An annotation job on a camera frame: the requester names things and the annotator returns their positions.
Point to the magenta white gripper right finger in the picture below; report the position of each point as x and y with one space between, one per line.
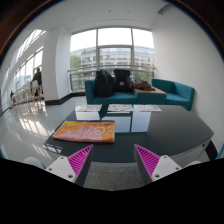
153 167

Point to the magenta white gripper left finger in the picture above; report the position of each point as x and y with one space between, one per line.
73 168

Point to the orange pink folded towel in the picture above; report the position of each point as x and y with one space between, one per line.
86 131

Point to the right printed sheet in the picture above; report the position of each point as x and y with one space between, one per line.
149 108

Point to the printed sheet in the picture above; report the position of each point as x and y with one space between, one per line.
120 108
149 108
88 108

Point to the left printed sheet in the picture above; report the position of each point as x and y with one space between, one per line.
88 108

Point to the middle printed sheet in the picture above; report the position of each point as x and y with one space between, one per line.
120 108

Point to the wooden sofa side table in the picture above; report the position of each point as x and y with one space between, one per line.
150 90

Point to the teal sectional sofa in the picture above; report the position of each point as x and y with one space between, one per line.
177 94

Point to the brown bag on sofa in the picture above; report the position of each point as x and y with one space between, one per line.
142 85

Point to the black backpack left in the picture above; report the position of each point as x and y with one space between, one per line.
104 84

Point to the black backpack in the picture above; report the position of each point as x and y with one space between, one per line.
104 84
123 81

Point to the black backpack right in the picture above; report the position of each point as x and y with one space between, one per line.
123 81

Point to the metal window railing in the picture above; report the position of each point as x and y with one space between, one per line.
79 75

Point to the person standing by railing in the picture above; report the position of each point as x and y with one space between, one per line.
38 78

